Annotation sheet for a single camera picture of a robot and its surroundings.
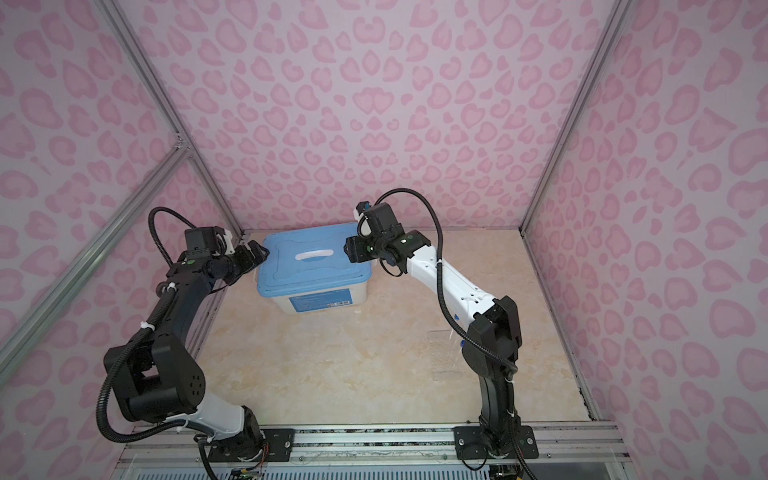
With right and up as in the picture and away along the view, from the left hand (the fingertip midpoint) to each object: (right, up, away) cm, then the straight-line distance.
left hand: (257, 252), depth 87 cm
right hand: (+29, +3, -4) cm, 30 cm away
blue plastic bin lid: (+15, -2, +3) cm, 15 cm away
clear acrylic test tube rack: (+55, -30, +2) cm, 62 cm away
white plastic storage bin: (+17, -15, +6) cm, 24 cm away
